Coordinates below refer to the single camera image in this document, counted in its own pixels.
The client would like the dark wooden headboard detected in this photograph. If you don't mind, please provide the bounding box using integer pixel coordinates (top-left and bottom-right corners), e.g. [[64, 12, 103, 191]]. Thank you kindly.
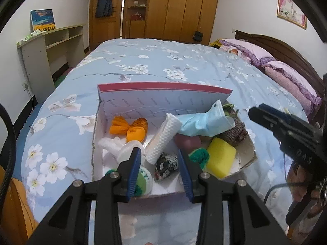
[[234, 30, 327, 94]]

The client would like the orange cloth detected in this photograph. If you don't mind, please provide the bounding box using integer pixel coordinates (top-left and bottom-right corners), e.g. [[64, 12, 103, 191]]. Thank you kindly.
[[110, 116, 149, 143]]

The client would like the person's right hand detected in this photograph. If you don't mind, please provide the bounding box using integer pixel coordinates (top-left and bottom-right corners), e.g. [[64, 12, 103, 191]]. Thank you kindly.
[[287, 163, 327, 235]]

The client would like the blue face mask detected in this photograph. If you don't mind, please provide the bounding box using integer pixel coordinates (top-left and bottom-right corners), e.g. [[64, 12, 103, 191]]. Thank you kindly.
[[176, 100, 235, 137]]

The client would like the white waffle cloth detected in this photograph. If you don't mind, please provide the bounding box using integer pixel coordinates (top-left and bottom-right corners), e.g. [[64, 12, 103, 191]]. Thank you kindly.
[[145, 113, 182, 165]]

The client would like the blue and yellow painting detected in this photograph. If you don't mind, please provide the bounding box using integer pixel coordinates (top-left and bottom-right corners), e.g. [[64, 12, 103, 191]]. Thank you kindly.
[[30, 9, 57, 31]]

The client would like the wooden door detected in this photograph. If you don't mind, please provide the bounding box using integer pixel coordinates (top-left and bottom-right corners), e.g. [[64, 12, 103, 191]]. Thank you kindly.
[[88, 0, 123, 52]]

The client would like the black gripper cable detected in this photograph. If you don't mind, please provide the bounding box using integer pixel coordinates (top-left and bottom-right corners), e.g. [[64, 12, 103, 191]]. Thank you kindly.
[[0, 103, 18, 198]]

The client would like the green packet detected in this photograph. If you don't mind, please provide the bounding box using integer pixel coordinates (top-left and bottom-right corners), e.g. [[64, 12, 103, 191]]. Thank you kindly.
[[22, 29, 42, 42]]

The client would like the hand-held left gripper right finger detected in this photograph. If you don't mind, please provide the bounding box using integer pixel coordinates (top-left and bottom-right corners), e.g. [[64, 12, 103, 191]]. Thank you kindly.
[[177, 149, 290, 245]]

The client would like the black floral pouch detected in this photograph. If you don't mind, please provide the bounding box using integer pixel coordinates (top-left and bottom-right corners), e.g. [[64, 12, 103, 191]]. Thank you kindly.
[[154, 152, 179, 182]]

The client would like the pink cardboard box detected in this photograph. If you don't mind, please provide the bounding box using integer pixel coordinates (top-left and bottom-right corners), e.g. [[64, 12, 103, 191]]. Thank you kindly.
[[91, 82, 258, 199]]

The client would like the purple frilled pillow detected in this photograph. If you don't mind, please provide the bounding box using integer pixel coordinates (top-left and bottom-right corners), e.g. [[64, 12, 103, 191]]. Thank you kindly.
[[220, 39, 277, 67], [263, 61, 323, 116]]

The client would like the wooden wardrobe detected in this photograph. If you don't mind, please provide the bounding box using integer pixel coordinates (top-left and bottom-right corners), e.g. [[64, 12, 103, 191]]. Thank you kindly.
[[123, 0, 221, 44]]

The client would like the white sock with green cuff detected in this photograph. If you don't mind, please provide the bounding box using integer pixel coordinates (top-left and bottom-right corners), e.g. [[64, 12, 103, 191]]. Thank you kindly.
[[188, 148, 210, 170], [106, 165, 154, 197]]

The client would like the beige desk shelf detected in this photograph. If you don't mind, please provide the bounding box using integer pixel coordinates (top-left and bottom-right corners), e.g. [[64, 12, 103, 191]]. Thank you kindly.
[[17, 24, 86, 104]]

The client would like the white plastic bag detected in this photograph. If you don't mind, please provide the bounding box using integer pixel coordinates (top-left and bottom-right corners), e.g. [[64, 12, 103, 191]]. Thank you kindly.
[[98, 136, 145, 164]]

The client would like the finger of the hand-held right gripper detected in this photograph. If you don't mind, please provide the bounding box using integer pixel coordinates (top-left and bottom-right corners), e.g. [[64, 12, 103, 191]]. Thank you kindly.
[[248, 104, 298, 139]]

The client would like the green ribbon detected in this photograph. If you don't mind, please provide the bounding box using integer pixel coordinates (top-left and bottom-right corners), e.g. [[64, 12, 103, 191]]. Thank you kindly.
[[222, 103, 239, 118]]

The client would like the framed wall picture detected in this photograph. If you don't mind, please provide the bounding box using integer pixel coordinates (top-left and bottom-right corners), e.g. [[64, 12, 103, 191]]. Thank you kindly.
[[277, 0, 307, 30]]

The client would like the dark hanging jacket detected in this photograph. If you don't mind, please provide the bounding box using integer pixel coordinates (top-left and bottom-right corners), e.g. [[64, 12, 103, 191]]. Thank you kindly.
[[95, 0, 113, 19]]

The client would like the yellow sponge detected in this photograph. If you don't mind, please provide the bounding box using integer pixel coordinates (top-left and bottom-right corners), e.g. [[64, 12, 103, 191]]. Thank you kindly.
[[205, 137, 237, 179]]

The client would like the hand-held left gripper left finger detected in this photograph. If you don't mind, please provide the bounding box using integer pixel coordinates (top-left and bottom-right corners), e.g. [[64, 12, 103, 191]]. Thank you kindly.
[[27, 148, 142, 245]]

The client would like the maroon makeup sponge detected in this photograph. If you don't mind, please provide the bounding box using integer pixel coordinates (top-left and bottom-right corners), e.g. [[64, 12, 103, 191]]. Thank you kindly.
[[175, 134, 203, 157]]

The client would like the brown knitted hat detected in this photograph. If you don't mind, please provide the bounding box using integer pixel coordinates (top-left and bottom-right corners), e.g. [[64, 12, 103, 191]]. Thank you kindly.
[[218, 112, 249, 148]]

